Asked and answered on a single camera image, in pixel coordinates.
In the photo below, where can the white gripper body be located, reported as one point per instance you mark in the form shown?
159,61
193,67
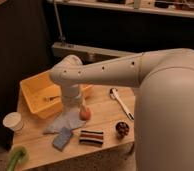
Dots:
71,95

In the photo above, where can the blue-grey towel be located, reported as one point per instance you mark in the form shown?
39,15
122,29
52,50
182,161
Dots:
63,127

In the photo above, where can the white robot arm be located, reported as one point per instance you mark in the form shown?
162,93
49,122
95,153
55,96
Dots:
164,105

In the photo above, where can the orange ball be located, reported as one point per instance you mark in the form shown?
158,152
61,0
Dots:
85,114

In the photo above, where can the small utensil in bin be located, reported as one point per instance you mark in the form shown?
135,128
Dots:
47,99

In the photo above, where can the yellow plastic bin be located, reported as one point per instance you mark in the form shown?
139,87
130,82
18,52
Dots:
35,89

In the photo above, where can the grey metal bench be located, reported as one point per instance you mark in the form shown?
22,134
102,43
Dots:
86,53

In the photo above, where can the striped folded cloth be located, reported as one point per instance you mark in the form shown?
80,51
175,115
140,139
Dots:
91,137

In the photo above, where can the dark small bowl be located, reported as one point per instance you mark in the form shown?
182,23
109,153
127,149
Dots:
122,129

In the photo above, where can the white paper cup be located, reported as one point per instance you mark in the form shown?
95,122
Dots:
13,121

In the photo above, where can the green curved object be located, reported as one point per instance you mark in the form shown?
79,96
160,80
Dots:
17,156

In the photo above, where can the metal pole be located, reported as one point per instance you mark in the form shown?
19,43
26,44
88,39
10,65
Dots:
61,36

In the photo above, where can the upper shelf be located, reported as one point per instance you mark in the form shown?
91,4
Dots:
136,7

